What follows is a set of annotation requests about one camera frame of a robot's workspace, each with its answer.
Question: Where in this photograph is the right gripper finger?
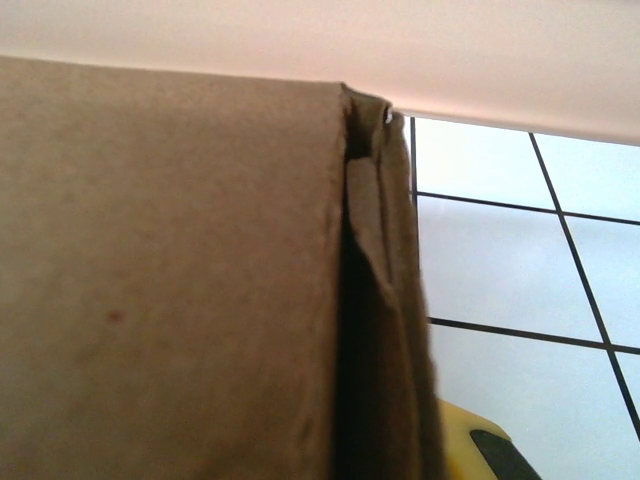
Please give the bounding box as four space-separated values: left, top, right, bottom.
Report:
440 399 542 480

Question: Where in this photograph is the brown cardboard box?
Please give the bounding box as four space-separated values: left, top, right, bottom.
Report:
0 54 447 480

